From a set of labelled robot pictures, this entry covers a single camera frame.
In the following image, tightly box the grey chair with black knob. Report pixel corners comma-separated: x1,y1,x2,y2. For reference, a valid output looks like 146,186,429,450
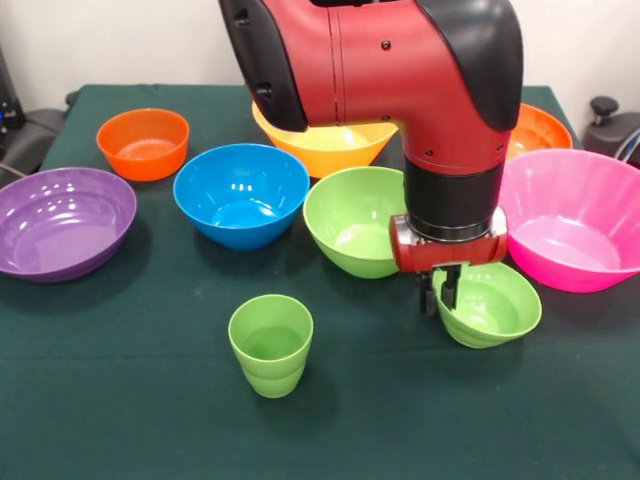
582,96,640,166

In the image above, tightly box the small orange bowl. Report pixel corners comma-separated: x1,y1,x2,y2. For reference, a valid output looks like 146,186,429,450
96,108,191,182

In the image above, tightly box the wide red-orange bowl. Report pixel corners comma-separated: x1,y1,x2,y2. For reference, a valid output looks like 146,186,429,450
505,103,575,161

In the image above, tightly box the large green bowl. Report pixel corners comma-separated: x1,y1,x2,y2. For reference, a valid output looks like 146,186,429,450
302,166,409,280

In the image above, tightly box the small green bowl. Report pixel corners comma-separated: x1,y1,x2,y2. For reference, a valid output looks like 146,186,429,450
430,260,544,350

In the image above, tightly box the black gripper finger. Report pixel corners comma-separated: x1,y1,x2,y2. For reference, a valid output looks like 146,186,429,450
441,263,464,311
418,269,439,316

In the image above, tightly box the dark green tablecloth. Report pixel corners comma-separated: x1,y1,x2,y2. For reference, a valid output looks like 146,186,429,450
0,83,640,480

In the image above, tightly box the black equipment box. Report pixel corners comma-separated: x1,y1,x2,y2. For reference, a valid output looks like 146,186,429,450
0,44,26,139

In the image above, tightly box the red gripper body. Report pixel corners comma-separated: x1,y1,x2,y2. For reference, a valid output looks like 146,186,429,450
388,207,509,275

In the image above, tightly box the large yellow-orange bowl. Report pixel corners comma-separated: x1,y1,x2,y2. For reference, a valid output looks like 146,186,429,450
251,102,400,180

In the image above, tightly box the stack of green cups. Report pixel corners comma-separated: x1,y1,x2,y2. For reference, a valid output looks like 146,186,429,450
227,293,315,399

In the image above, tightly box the blue bowl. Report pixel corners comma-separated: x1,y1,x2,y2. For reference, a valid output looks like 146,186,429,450
172,143,311,252

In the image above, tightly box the large pink bowl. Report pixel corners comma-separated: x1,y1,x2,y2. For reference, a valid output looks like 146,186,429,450
499,148,640,295

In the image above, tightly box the wide purple bowl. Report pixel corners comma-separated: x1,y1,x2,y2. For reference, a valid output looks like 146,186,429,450
0,166,138,284

